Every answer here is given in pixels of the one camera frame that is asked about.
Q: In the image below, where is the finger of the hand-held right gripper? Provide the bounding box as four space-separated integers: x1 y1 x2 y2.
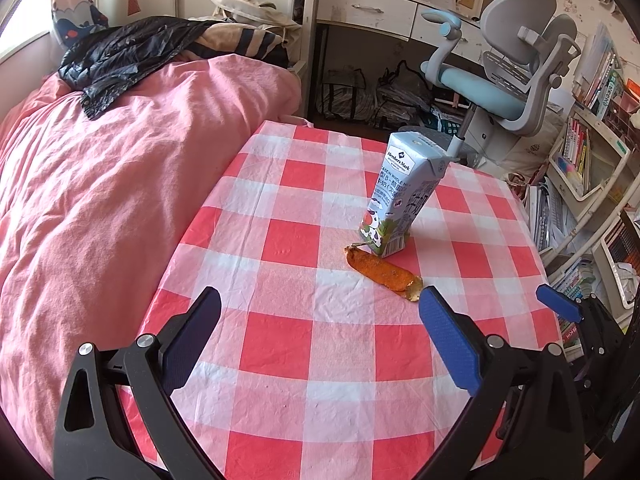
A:
536 284 622 357

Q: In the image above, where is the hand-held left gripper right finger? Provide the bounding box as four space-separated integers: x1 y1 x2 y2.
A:
415 286 586 480

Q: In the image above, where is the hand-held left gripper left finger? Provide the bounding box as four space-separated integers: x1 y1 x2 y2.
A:
52 286 226 480

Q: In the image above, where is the orange peel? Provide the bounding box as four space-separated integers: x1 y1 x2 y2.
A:
342 242 424 305

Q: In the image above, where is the row of workbooks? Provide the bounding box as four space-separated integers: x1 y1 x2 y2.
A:
550 255 597 312

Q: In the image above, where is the crumpled white cloth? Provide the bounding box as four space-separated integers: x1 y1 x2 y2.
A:
612 260 639 302

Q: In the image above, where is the stack of white papers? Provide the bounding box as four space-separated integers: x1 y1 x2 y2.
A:
522 180 577 257

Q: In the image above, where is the row of dark books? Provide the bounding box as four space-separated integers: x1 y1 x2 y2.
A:
602 215 640 267

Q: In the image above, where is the red white checkered tablecloth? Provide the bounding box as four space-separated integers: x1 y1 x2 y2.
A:
117 120 563 480

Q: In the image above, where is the white bookshelf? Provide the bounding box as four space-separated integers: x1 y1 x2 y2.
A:
525 25 640 312

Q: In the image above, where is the blue milk carton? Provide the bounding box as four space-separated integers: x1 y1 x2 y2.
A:
358 130 451 260

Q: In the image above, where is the cream cloth sack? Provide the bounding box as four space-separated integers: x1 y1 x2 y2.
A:
500 110 567 182

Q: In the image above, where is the row of thin colourful books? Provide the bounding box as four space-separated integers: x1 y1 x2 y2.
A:
561 117 594 182

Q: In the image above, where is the pink blanket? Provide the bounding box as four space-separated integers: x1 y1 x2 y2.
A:
0 52 303 461

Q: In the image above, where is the pink desk organizer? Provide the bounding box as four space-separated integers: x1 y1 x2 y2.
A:
602 92 640 127

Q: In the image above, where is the blue printed bag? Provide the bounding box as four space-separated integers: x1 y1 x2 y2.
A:
425 105 467 137

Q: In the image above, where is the row of upright books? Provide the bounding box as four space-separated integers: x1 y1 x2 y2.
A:
572 25 629 117

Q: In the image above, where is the grey and blue office chair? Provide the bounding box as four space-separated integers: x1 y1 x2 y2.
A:
400 0 583 162

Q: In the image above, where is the striped clear storage bag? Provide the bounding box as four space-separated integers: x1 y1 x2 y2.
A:
320 67 379 122
375 62 436 129

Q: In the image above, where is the narrow white desk drawer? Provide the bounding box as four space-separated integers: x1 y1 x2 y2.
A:
412 2 487 54

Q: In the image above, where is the black puffer jacket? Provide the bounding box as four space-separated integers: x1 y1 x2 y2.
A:
57 16 221 121

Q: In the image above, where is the beige striped cushion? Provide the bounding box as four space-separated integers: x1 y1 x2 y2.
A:
187 22 291 69

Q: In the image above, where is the white desk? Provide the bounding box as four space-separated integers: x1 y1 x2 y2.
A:
300 0 591 127

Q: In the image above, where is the cream canvas bag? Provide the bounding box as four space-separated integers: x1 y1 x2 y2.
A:
210 0 303 29

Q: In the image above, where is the wide white desk drawer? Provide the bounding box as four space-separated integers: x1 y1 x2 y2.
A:
317 0 418 24

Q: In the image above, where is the printed pink curtain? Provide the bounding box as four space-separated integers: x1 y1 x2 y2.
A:
50 0 111 49

